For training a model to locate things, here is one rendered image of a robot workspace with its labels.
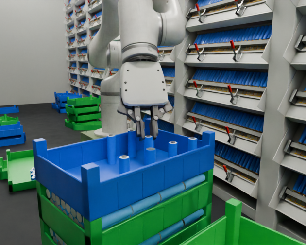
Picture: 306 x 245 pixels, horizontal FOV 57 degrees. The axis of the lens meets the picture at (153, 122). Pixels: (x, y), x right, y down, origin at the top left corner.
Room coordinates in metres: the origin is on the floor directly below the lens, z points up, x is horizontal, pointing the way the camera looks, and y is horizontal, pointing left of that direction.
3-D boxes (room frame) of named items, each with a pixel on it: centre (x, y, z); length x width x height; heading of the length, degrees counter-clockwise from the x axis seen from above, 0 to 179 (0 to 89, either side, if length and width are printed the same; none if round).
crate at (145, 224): (0.54, 0.05, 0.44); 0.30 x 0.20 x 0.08; 133
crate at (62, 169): (0.54, 0.05, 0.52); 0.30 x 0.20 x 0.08; 133
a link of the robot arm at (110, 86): (1.33, 0.15, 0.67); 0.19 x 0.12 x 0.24; 103
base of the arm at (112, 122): (1.31, 0.18, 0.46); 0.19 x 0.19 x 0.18
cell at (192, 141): (0.56, -0.08, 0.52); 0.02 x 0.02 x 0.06
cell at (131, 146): (0.63, 0.05, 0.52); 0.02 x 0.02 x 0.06
